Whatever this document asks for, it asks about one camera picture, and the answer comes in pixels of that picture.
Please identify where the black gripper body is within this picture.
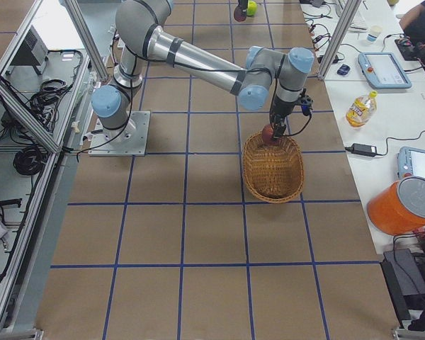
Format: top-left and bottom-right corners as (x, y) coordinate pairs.
(270, 91), (313, 123)

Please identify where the red yellow apple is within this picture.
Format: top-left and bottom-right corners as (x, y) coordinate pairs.
(261, 124), (279, 146)

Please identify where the dark red apple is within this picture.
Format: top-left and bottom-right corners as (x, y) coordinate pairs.
(233, 5), (247, 22)

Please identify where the green apple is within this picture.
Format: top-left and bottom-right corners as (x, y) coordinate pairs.
(246, 0), (257, 17)

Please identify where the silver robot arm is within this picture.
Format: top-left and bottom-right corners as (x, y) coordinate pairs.
(91, 1), (315, 144)

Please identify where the brown wicker basket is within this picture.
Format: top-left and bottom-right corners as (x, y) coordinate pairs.
(242, 132), (305, 204)

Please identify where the dark blue mouse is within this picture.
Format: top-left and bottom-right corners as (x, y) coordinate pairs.
(336, 64), (351, 76)

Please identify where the orange juice bottle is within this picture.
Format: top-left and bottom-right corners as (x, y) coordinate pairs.
(346, 90), (378, 128)

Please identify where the black power adapter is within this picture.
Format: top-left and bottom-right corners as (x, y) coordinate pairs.
(345, 143), (380, 157)

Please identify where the far blue teach pendant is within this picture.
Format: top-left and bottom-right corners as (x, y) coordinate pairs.
(358, 52), (412, 89)

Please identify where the blue teach pendant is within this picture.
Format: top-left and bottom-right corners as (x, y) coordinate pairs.
(358, 52), (412, 89)
(397, 147), (425, 179)

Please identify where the white paper cup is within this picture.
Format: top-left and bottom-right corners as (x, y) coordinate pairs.
(366, 25), (383, 43)

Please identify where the near blue teach pendant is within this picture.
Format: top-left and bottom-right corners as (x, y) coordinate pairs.
(397, 147), (425, 179)

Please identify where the orange bucket grey lid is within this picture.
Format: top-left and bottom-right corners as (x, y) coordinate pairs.
(366, 176), (425, 235)

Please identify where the aluminium frame post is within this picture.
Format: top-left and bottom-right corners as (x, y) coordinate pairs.
(317, 0), (361, 81)

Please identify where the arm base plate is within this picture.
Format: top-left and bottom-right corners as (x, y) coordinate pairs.
(88, 110), (151, 157)

